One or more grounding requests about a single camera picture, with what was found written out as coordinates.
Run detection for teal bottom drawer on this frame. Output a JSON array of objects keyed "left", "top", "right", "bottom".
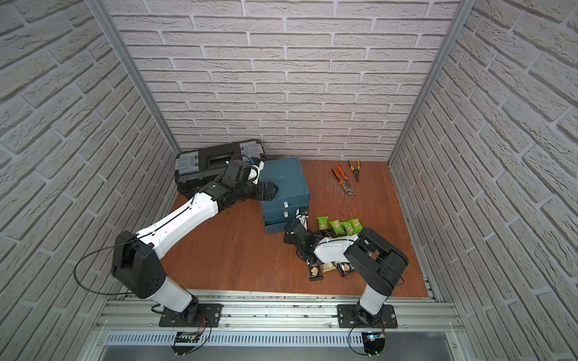
[{"left": 265, "top": 220, "right": 292, "bottom": 235}]

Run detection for teal drawer cabinet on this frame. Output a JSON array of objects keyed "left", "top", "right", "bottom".
[{"left": 259, "top": 156, "right": 312, "bottom": 235}]

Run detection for green cookie packet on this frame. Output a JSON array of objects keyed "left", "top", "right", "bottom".
[
  {"left": 340, "top": 221, "right": 355, "bottom": 236},
  {"left": 317, "top": 217, "right": 329, "bottom": 230},
  {"left": 329, "top": 220, "right": 347, "bottom": 237},
  {"left": 349, "top": 218, "right": 363, "bottom": 234}
]

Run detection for dark cookie packet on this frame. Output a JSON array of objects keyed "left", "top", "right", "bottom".
[
  {"left": 336, "top": 263, "right": 355, "bottom": 278},
  {"left": 308, "top": 263, "right": 324, "bottom": 281}
]

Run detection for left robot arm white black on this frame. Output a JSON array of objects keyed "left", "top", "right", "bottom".
[{"left": 111, "top": 181, "right": 278, "bottom": 314}]

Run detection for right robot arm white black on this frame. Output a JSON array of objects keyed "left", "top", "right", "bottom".
[{"left": 284, "top": 220, "right": 409, "bottom": 326}]

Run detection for black plastic toolbox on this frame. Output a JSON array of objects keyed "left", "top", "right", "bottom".
[{"left": 175, "top": 140, "right": 266, "bottom": 199}]

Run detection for right controller board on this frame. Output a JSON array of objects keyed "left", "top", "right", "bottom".
[{"left": 361, "top": 332, "right": 386, "bottom": 357}]

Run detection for controller board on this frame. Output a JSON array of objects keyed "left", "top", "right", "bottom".
[
  {"left": 172, "top": 332, "right": 208, "bottom": 356},
  {"left": 361, "top": 332, "right": 386, "bottom": 357}
]

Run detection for left controller board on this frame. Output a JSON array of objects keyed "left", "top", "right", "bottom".
[{"left": 172, "top": 332, "right": 208, "bottom": 356}]

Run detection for right corner aluminium profile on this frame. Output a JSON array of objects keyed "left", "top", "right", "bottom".
[{"left": 387, "top": 0, "right": 476, "bottom": 166}]

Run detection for corner aluminium profile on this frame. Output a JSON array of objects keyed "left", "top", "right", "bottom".
[
  {"left": 86, "top": 0, "right": 181, "bottom": 155},
  {"left": 387, "top": 0, "right": 476, "bottom": 166}
]

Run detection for left corner aluminium profile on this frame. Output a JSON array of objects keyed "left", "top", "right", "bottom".
[{"left": 86, "top": 0, "right": 181, "bottom": 155}]

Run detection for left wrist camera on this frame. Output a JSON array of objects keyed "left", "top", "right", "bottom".
[{"left": 221, "top": 158, "right": 265, "bottom": 189}]

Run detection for orange handled pliers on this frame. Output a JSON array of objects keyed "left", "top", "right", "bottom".
[{"left": 332, "top": 165, "right": 355, "bottom": 196}]

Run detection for yellow handled pliers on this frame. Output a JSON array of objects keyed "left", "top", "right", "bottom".
[{"left": 348, "top": 160, "right": 361, "bottom": 182}]

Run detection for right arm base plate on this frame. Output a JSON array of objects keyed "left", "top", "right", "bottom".
[{"left": 337, "top": 304, "right": 398, "bottom": 329}]

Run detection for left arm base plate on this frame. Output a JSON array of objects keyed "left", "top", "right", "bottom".
[{"left": 159, "top": 303, "right": 224, "bottom": 327}]

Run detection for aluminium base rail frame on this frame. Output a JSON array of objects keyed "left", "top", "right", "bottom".
[{"left": 79, "top": 290, "right": 475, "bottom": 360}]

